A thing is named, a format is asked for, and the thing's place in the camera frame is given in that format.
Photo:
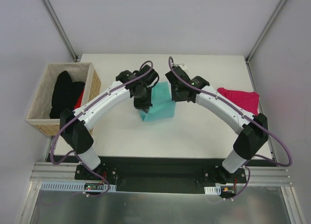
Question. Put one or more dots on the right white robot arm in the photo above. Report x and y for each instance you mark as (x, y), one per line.
(248, 127)

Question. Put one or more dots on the teal t shirt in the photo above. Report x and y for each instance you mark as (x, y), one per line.
(163, 106)

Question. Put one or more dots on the right slotted cable duct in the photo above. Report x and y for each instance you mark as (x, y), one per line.
(216, 190)

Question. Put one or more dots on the slotted cable duct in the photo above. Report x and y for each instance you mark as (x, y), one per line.
(76, 186)
(216, 190)

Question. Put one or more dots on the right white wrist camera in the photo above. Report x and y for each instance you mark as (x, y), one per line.
(182, 66)

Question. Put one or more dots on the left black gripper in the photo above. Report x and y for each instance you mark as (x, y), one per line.
(142, 104)

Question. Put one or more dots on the black t shirt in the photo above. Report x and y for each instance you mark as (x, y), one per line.
(65, 94)

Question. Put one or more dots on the aluminium rail frame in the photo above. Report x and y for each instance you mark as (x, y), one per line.
(258, 173)

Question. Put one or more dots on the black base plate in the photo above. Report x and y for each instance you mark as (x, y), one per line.
(166, 175)

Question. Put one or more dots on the wicker laundry basket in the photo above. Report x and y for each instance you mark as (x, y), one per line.
(38, 114)

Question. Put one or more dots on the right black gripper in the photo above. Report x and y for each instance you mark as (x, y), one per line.
(177, 94)

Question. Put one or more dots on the left slotted cable duct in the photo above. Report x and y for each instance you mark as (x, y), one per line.
(76, 186)

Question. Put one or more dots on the folded pink t shirt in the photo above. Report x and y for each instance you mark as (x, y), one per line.
(248, 101)

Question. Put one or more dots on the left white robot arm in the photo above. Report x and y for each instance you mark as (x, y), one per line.
(75, 125)

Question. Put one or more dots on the red t shirt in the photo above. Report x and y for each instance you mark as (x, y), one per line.
(79, 99)

